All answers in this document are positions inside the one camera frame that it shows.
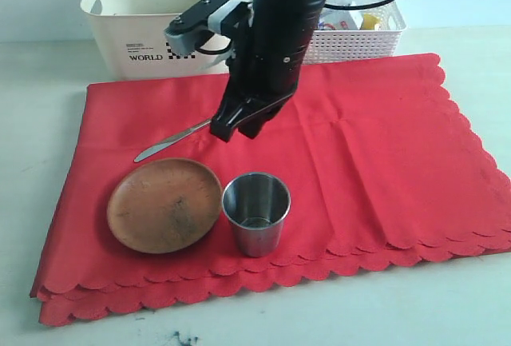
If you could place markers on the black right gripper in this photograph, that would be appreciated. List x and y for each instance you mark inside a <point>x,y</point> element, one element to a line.
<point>267,65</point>

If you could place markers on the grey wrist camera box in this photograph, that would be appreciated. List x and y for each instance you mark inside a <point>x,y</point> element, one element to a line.
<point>188,32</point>

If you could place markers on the yellow lemon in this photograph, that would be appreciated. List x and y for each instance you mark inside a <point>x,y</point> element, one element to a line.
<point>370,22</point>

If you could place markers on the round wooden plate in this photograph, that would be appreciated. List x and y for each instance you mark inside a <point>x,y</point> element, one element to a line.
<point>164,206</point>

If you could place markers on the blue white milk carton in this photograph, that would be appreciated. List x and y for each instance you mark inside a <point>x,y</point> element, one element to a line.
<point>339,19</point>

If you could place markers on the red scalloped tablecloth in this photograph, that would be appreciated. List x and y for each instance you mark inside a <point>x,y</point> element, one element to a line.
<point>382,167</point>

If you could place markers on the cream plastic bin WORLD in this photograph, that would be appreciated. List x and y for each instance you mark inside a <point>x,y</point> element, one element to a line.
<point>130,37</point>

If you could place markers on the stainless steel cup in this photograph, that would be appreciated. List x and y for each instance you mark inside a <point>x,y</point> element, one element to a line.
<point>256,205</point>

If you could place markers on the white perforated plastic basket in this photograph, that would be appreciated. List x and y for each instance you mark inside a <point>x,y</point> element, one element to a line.
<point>349,45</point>

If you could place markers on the silver table knife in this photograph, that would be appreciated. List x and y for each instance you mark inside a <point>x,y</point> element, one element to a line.
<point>156,148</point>

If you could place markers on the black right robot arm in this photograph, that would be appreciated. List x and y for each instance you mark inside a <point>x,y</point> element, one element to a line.
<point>269,48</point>

